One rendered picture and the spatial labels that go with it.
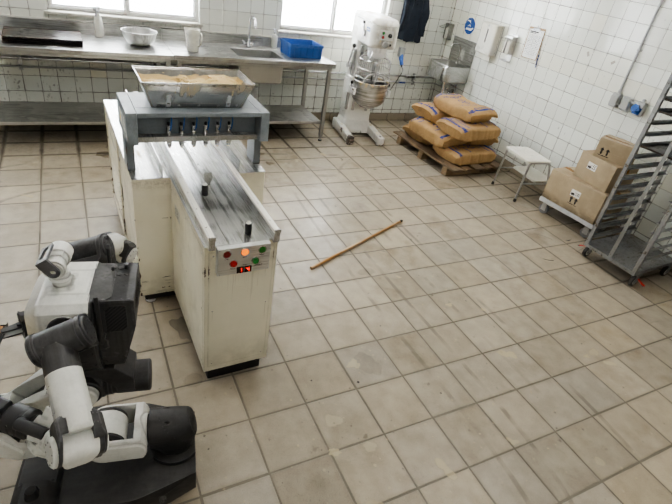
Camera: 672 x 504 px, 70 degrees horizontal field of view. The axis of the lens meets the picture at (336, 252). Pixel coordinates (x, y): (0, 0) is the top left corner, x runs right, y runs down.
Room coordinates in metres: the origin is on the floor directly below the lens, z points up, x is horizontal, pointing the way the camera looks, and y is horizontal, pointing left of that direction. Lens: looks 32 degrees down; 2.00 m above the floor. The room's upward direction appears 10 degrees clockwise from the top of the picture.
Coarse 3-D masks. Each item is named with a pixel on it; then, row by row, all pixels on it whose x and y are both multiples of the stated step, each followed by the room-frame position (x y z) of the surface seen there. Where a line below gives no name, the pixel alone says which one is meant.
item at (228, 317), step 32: (192, 192) 2.13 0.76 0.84; (224, 192) 2.19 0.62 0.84; (192, 224) 1.84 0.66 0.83; (224, 224) 1.88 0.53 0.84; (256, 224) 1.93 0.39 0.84; (192, 256) 1.84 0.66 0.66; (192, 288) 1.85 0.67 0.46; (224, 288) 1.72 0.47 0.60; (256, 288) 1.80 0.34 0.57; (192, 320) 1.85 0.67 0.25; (224, 320) 1.72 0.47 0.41; (256, 320) 1.81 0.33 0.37; (224, 352) 1.72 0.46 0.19; (256, 352) 1.82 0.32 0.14
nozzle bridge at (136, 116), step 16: (128, 96) 2.39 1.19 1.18; (144, 96) 2.43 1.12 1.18; (128, 112) 2.16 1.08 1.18; (144, 112) 2.20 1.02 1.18; (160, 112) 2.24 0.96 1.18; (176, 112) 2.28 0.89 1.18; (192, 112) 2.32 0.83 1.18; (208, 112) 2.36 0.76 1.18; (224, 112) 2.41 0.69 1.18; (240, 112) 2.45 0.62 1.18; (256, 112) 2.50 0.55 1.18; (128, 128) 2.15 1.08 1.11; (144, 128) 2.26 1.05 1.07; (160, 128) 2.31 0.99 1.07; (176, 128) 2.35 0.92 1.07; (224, 128) 2.48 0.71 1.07; (240, 128) 2.53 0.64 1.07; (256, 128) 2.56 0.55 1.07; (128, 144) 2.14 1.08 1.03; (256, 144) 2.61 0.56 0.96; (128, 160) 2.24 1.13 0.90; (256, 160) 2.61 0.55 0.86
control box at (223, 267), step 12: (264, 240) 1.81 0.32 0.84; (216, 252) 1.69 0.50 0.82; (240, 252) 1.72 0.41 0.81; (252, 252) 1.75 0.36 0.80; (264, 252) 1.78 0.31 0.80; (216, 264) 1.68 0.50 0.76; (228, 264) 1.69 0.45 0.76; (240, 264) 1.72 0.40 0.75; (252, 264) 1.75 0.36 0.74; (264, 264) 1.79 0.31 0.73
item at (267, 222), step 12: (216, 156) 2.58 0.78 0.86; (228, 168) 2.38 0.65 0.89; (240, 180) 2.24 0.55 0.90; (240, 192) 2.20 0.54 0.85; (252, 192) 2.13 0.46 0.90; (252, 204) 2.05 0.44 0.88; (264, 216) 1.92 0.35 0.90; (264, 228) 1.91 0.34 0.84; (276, 228) 1.83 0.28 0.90; (276, 240) 1.81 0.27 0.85
